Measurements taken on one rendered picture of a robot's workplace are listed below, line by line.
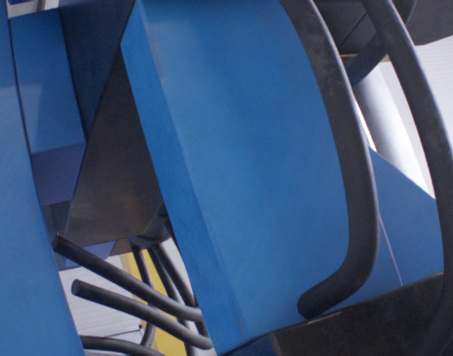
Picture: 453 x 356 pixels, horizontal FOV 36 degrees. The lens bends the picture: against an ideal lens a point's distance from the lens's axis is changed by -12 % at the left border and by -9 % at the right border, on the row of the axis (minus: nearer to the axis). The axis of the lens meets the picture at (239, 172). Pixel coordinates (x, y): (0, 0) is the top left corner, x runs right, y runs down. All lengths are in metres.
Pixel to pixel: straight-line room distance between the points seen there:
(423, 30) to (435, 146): 0.46
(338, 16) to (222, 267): 0.37
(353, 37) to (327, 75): 0.38
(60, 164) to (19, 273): 0.16
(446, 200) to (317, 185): 0.13
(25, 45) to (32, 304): 0.31
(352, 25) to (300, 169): 0.31
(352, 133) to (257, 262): 0.11
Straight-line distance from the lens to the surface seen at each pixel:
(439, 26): 0.91
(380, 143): 0.88
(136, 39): 0.58
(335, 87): 0.47
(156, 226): 1.30
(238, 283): 0.49
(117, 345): 0.96
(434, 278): 0.51
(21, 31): 0.87
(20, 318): 0.74
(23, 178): 0.78
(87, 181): 0.92
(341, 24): 0.80
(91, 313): 11.82
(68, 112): 0.82
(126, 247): 1.50
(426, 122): 0.45
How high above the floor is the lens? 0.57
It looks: 17 degrees up
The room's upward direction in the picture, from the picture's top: 19 degrees counter-clockwise
